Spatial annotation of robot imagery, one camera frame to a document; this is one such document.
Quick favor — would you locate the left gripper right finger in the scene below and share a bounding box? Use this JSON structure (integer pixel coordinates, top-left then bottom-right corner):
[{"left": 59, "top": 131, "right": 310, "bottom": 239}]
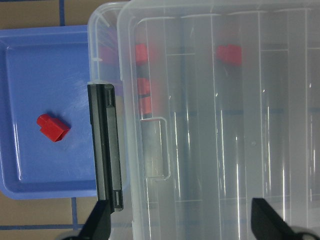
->
[{"left": 251, "top": 198, "right": 305, "bottom": 240}]

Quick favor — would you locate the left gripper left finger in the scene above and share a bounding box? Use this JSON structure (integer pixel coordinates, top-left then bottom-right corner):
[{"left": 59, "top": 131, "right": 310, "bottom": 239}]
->
[{"left": 77, "top": 200, "right": 111, "bottom": 240}]

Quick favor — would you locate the red block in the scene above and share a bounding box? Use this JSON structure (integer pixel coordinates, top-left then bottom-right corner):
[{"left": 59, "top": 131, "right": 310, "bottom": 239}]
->
[
  {"left": 215, "top": 44, "right": 242, "bottom": 66},
  {"left": 36, "top": 114, "right": 70, "bottom": 142},
  {"left": 135, "top": 43, "right": 148, "bottom": 66},
  {"left": 137, "top": 78, "right": 152, "bottom": 115}
]

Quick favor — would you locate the clear plastic box lid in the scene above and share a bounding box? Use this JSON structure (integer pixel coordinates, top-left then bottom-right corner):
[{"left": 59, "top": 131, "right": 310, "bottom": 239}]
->
[{"left": 116, "top": 0, "right": 320, "bottom": 240}]

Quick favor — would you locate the red block in box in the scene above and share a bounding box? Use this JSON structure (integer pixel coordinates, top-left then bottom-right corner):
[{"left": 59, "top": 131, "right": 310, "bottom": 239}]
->
[
  {"left": 215, "top": 44, "right": 242, "bottom": 66},
  {"left": 137, "top": 78, "right": 152, "bottom": 115},
  {"left": 135, "top": 43, "right": 148, "bottom": 66}
]

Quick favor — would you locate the clear plastic storage box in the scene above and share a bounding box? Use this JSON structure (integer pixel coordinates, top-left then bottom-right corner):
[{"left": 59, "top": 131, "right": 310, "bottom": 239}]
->
[{"left": 88, "top": 0, "right": 171, "bottom": 240}]

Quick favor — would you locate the blue plastic tray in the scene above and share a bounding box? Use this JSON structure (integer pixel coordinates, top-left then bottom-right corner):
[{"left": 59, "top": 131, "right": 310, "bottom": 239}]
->
[{"left": 0, "top": 25, "right": 97, "bottom": 200}]

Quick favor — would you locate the black box latch handle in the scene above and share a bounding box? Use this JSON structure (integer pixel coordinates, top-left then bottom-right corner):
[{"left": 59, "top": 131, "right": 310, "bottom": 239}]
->
[{"left": 87, "top": 83, "right": 124, "bottom": 213}]

